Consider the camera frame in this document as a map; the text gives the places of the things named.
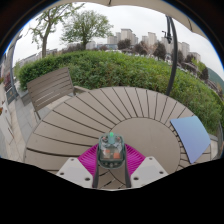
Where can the slatted wooden chair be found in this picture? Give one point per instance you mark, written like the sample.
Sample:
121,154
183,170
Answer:
50,87

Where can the beige parasol canopy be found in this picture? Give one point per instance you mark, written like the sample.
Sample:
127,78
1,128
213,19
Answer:
150,8

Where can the green hedge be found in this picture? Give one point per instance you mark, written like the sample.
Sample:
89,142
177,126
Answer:
116,70

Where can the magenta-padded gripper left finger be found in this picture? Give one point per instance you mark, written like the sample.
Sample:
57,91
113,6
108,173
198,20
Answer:
75,171

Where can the bushy round tree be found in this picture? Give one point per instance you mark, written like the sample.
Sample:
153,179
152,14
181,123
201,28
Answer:
86,28

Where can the transparent green computer mouse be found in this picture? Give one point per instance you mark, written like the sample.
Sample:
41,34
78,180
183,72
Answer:
111,153

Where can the dark parasol pole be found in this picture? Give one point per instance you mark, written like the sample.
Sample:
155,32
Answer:
173,60

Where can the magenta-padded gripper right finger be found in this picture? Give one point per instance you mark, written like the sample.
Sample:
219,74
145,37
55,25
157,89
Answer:
148,170

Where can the thin leaning tree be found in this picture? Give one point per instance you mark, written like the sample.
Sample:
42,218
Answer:
46,30

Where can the blue mouse pad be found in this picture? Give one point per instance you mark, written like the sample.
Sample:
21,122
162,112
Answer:
192,137

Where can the distant high-rise buildings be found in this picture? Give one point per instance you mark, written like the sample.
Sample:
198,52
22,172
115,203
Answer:
150,41

